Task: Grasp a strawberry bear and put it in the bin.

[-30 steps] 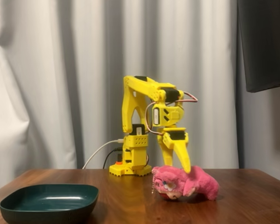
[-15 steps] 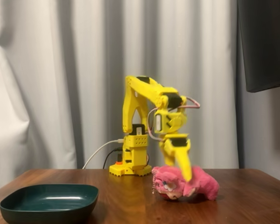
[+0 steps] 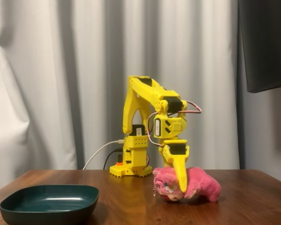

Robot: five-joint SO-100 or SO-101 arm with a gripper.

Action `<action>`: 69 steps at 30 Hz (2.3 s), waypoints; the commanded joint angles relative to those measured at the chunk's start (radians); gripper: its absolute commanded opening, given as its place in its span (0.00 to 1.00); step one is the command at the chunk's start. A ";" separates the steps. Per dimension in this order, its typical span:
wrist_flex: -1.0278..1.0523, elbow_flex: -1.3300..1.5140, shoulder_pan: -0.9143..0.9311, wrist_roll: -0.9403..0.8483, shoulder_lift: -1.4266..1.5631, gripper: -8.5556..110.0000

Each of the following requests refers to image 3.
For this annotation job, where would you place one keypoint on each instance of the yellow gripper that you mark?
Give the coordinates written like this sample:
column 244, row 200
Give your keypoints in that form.
column 176, row 150

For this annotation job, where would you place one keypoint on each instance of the pink strawberry bear plush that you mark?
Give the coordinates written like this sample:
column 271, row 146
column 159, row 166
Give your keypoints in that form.
column 201, row 185

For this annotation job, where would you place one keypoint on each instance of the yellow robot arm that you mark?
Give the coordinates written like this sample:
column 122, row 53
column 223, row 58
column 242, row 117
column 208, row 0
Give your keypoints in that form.
column 142, row 89

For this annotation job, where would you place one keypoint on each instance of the yellow perforated robot base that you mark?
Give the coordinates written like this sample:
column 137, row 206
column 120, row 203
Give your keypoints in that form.
column 121, row 170

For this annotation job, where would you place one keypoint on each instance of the orange black clamp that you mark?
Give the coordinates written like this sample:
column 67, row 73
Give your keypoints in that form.
column 119, row 163

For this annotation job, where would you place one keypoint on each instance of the dark teal square plate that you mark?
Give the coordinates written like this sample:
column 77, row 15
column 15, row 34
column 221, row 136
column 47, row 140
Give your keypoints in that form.
column 49, row 204

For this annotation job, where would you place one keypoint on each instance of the pale fabric curtain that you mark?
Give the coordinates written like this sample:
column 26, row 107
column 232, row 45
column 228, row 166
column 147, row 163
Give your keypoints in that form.
column 61, row 82

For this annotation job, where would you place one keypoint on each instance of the black monitor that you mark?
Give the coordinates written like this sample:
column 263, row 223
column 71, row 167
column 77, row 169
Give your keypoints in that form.
column 264, row 44

